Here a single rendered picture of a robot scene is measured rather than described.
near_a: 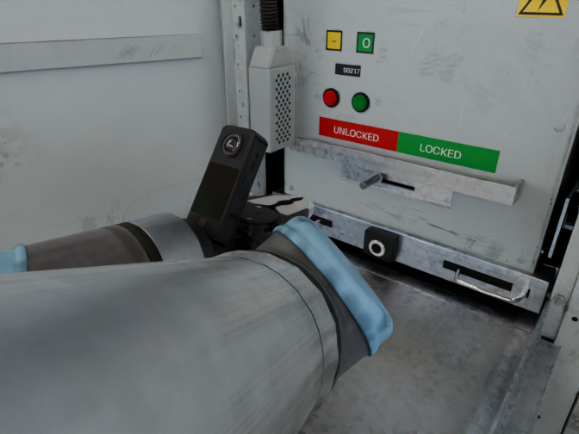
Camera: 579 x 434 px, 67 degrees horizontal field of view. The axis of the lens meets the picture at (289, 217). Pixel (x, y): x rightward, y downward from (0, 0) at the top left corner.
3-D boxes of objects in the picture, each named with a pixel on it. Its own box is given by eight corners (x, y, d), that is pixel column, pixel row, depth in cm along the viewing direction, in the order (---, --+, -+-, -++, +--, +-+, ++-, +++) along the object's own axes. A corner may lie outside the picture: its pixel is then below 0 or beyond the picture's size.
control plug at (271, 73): (270, 154, 78) (268, 48, 70) (250, 148, 80) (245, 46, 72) (297, 143, 83) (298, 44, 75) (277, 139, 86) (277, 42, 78)
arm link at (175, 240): (105, 209, 39) (174, 243, 34) (152, 200, 43) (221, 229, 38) (108, 297, 42) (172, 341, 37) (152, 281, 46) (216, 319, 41)
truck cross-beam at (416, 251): (538, 314, 68) (550, 282, 65) (272, 215, 98) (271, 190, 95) (546, 299, 71) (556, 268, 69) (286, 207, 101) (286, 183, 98)
